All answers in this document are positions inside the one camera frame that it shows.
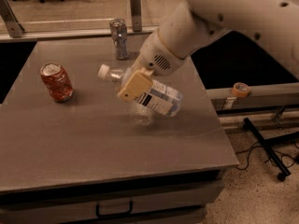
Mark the grey table drawer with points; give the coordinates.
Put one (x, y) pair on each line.
(175, 204)

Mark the metal rail bracket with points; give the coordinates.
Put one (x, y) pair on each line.
(135, 7)
(14, 28)

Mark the black stand leg with caster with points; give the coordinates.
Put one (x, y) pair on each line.
(268, 144)

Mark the left metal rail bracket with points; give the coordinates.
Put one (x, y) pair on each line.
(14, 28)

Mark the tall silver drink can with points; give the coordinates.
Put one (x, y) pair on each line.
(118, 31)

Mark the red dented soda can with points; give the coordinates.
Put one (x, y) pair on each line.
(57, 82)

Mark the grey metal ledge beam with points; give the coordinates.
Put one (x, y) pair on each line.
(259, 96)

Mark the roll of tan tape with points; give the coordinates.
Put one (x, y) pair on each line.
(240, 90)

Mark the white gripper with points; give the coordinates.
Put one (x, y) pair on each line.
(158, 54)

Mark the black drawer handle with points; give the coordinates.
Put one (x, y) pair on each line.
(113, 209)

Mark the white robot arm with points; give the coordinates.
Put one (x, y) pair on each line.
(272, 24)

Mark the middle metal rail bracket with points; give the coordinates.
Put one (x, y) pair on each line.
(135, 7)

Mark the clear blue-labelled plastic bottle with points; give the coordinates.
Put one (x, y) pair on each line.
(161, 98)

